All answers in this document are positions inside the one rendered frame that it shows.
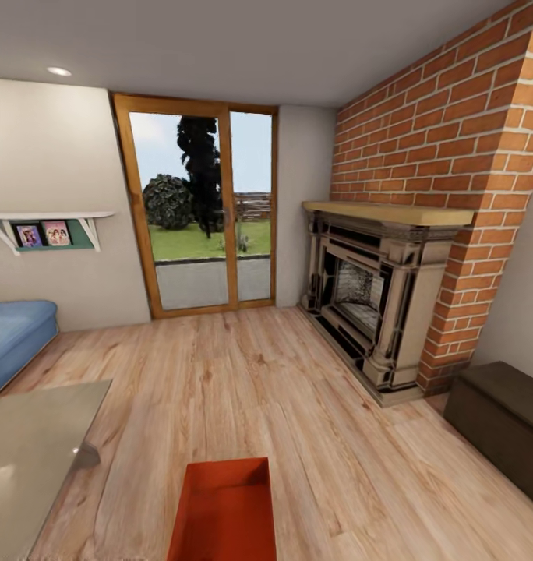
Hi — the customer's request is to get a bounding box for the storage box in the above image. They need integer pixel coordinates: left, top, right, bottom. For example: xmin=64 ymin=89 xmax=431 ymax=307
xmin=168 ymin=457 xmax=277 ymax=561

